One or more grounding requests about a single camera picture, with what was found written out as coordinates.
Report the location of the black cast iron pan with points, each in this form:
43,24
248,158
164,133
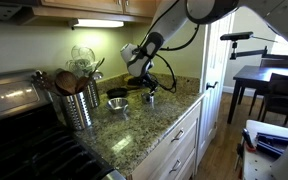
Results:
117,92

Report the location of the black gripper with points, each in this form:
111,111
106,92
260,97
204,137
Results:
149,81

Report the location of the wide shallow steel bowl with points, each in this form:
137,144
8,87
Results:
117,104

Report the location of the white drawer cabinet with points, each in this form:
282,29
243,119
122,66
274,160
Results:
157,156

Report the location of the white robot platform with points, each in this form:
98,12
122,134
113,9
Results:
260,166

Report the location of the large steel utensil holder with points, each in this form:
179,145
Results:
77,111

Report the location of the black bar clamp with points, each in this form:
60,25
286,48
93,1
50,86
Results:
247,138

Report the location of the dark wooden chair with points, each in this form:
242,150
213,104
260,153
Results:
279,63
284,86

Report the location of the large wooden spoon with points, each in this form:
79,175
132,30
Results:
65,81

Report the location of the small wooden spoon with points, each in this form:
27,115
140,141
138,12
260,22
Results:
82,84

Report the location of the bright window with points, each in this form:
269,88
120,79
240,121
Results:
284,48

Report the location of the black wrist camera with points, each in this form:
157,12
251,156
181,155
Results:
134,81

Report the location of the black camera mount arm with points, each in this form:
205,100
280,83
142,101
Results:
233,48

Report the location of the white panel door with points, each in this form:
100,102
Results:
214,116

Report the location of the dark wooden dining table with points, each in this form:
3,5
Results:
254,73

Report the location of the wooden upper cabinet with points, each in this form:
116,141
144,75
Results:
84,5

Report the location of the under-cabinet light strip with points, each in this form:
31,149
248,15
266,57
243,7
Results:
99,23

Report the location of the dark slotted spatula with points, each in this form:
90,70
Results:
42,80

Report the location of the black stereo camera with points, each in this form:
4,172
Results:
236,36

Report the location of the small steel utensil holder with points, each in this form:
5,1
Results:
94,95

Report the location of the steel ladle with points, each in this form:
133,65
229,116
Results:
97,75

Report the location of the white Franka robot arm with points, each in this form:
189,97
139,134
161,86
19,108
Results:
170,20

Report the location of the stainless steel gas stove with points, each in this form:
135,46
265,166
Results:
24,150

